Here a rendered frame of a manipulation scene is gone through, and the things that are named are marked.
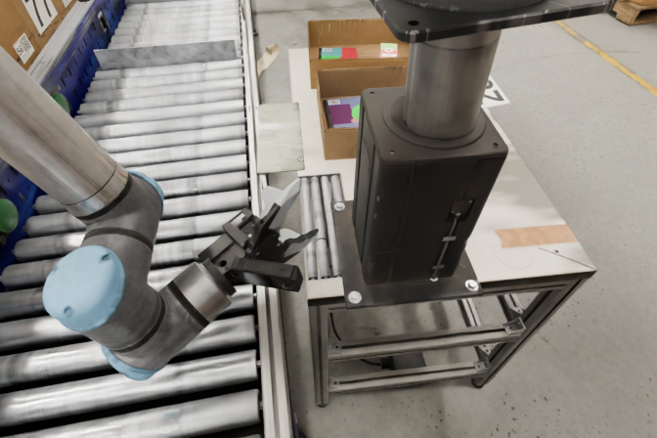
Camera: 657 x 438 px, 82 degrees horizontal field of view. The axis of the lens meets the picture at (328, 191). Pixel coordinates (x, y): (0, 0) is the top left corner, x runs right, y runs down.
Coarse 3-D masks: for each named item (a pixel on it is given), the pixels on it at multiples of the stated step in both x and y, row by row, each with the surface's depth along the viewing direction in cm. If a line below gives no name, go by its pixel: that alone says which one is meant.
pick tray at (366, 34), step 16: (320, 32) 136; (336, 32) 136; (352, 32) 137; (368, 32) 137; (384, 32) 137; (368, 48) 138; (400, 48) 138; (320, 64) 115; (336, 64) 115; (352, 64) 115; (368, 64) 116; (384, 64) 116; (400, 64) 116
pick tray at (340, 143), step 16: (320, 80) 112; (336, 80) 113; (352, 80) 113; (368, 80) 114; (384, 80) 114; (400, 80) 115; (320, 96) 100; (336, 96) 116; (352, 96) 117; (320, 112) 100; (336, 128) 91; (352, 128) 91; (336, 144) 94; (352, 144) 95
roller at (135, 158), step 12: (204, 144) 102; (216, 144) 102; (228, 144) 103; (240, 144) 103; (120, 156) 99; (132, 156) 99; (144, 156) 100; (156, 156) 100; (168, 156) 100; (180, 156) 101; (192, 156) 101; (204, 156) 102; (216, 156) 103
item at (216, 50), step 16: (128, 48) 127; (144, 48) 128; (160, 48) 129; (176, 48) 130; (192, 48) 131; (208, 48) 132; (224, 48) 133; (112, 64) 130; (128, 64) 131; (144, 64) 132; (160, 64) 133; (176, 64) 134
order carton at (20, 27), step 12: (0, 0) 96; (0, 12) 95; (12, 12) 100; (0, 24) 94; (12, 24) 99; (24, 24) 104; (0, 36) 94; (12, 36) 98; (12, 48) 98; (36, 48) 108
